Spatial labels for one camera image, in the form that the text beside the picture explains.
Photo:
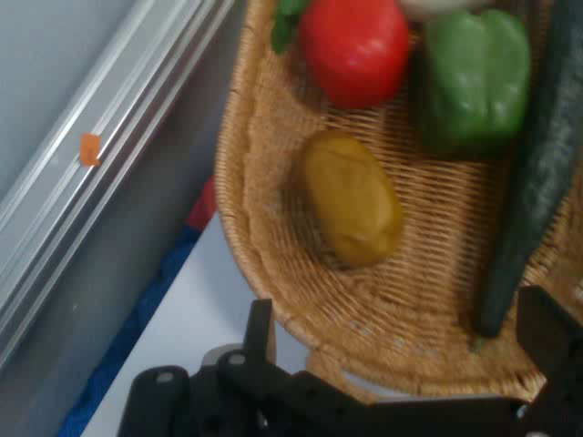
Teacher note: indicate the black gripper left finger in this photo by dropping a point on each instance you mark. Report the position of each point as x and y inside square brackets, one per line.
[260, 328]

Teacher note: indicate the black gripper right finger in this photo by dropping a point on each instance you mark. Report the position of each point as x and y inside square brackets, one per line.
[553, 337]

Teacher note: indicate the orange round fruit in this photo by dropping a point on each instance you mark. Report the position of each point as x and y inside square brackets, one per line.
[350, 200]

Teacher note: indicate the blue foam mat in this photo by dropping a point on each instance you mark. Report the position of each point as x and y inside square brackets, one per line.
[136, 318]

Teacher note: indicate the red foam block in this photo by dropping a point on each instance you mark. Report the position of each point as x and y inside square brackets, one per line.
[203, 205]

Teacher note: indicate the woven wicker basket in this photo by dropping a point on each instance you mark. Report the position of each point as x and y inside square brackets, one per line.
[410, 318]

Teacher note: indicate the dark green cucumber toy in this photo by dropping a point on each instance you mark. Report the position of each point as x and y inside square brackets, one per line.
[533, 182]

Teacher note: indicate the orange sticker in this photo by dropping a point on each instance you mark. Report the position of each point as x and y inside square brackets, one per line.
[90, 149]

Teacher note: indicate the green bell pepper toy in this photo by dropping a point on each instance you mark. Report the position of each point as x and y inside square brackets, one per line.
[473, 82]

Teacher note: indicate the red tomato toy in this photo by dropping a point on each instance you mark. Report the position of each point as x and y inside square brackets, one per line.
[355, 50]

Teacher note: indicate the white vegetable toy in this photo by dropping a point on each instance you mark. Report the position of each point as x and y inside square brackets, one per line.
[437, 7]

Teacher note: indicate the horizontal aluminium rail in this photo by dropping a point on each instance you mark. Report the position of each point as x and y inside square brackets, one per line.
[68, 205]

